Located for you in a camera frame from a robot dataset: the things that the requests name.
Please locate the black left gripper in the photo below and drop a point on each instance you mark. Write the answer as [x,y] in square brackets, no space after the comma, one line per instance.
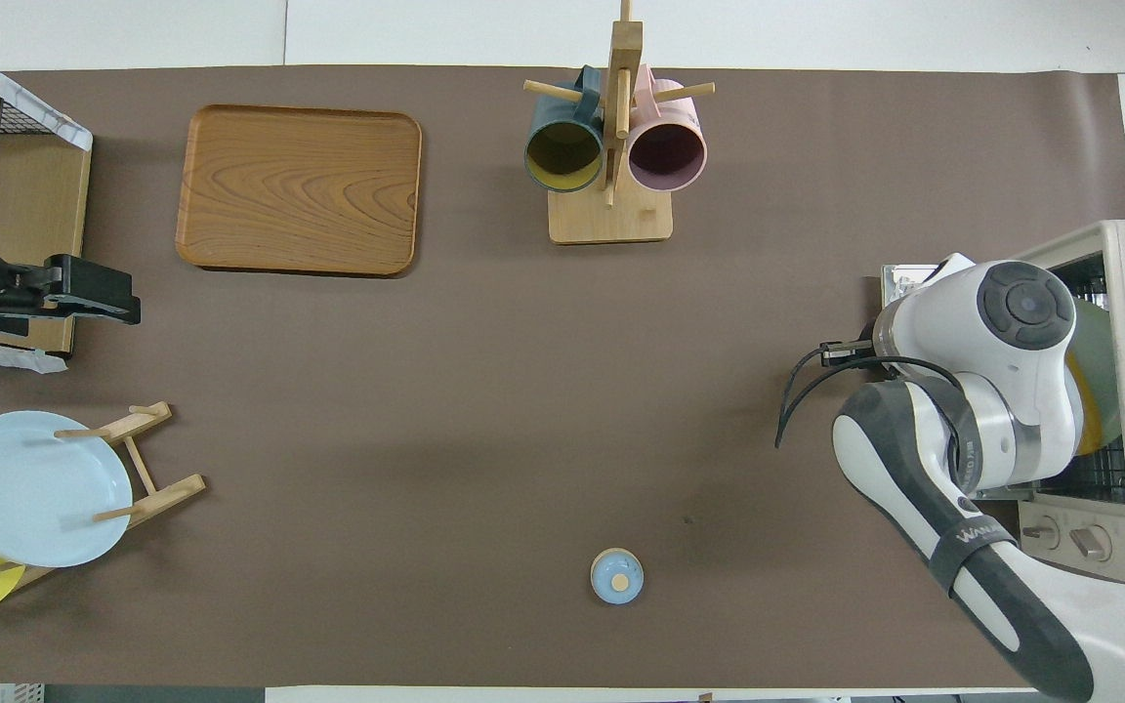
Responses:
[84,288]

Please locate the pale green plate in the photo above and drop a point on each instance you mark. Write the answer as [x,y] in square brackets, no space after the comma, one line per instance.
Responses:
[1100,371]

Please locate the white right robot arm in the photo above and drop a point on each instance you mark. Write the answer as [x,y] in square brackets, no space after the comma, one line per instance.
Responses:
[1012,322]

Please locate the wooden two-tier shelf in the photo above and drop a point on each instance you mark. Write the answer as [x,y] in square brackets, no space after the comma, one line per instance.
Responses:
[35,215]

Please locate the light blue plate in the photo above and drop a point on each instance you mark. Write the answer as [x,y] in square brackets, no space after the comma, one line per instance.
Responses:
[35,488]

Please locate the wooden plate rack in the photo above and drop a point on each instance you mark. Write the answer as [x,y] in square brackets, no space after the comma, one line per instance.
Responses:
[167,493]

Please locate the brown wooden tray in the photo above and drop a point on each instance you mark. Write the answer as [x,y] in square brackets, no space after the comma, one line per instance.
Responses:
[299,190]

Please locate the brown table mat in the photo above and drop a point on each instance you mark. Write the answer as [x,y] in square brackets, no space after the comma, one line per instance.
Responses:
[426,439]

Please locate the dark teal mug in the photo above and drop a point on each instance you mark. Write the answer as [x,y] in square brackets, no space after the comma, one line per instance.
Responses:
[562,156]

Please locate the wooden mug rack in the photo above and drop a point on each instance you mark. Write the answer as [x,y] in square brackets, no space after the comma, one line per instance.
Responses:
[611,220]

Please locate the pink mug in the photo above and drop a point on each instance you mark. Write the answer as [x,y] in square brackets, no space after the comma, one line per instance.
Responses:
[668,156]

